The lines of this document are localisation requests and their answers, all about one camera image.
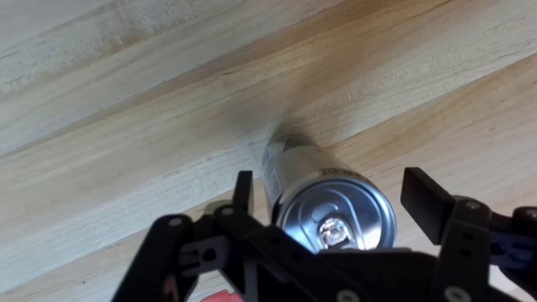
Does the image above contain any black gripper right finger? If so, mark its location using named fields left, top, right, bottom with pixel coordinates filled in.
left=401, top=166, right=455, bottom=245

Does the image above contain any red paper sheet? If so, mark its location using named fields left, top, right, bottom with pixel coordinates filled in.
left=202, top=290, right=244, bottom=302

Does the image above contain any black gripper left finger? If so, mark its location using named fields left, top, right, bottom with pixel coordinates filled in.
left=232, top=171, right=254, bottom=213

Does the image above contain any red bull can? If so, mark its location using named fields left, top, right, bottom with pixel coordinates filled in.
left=262, top=134, right=396, bottom=254

